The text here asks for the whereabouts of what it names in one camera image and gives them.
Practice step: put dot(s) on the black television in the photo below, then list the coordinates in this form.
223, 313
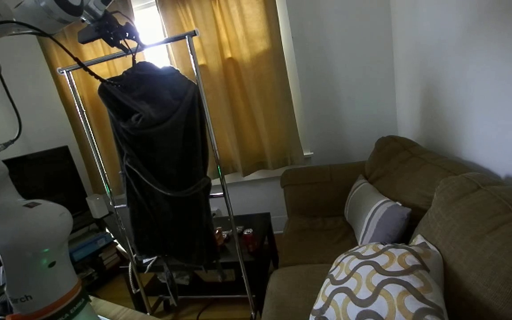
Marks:
52, 174

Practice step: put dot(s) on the dark grey fleece robe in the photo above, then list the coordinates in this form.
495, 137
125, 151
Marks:
159, 124

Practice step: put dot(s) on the red can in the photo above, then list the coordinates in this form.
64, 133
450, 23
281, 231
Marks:
247, 238

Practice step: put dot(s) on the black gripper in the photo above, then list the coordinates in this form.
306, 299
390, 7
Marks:
109, 30

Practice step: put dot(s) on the patterned wavy throw pillow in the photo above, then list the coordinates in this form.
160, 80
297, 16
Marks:
384, 281

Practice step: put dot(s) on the stack of books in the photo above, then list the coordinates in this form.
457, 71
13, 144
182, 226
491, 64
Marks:
95, 254

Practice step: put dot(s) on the olive green sofa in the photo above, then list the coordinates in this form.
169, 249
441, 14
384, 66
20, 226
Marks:
461, 208

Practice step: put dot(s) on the yellow curtains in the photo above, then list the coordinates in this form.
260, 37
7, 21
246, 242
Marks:
242, 71

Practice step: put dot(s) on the grey striped pillow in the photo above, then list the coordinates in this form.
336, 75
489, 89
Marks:
372, 215

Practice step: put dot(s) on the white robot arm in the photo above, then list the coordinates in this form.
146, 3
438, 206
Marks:
36, 272

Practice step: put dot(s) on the black side table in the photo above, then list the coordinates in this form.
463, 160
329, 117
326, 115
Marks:
237, 274

